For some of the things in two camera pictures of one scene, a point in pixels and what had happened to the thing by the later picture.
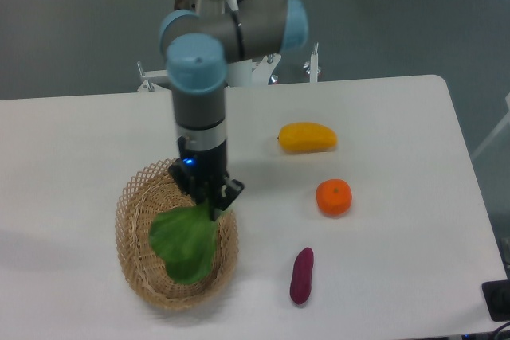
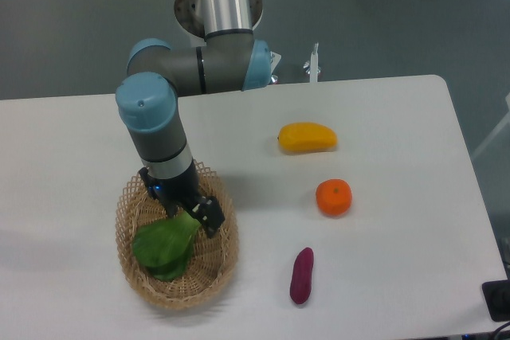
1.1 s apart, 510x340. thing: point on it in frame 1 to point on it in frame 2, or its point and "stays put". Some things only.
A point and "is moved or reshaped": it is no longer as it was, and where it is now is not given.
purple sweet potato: [300, 283] stays put
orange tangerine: [334, 197] stays put
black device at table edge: [497, 298] stays put
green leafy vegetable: [185, 238] is moved or reshaped
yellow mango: [305, 138] stays put
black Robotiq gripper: [206, 170] to [177, 194]
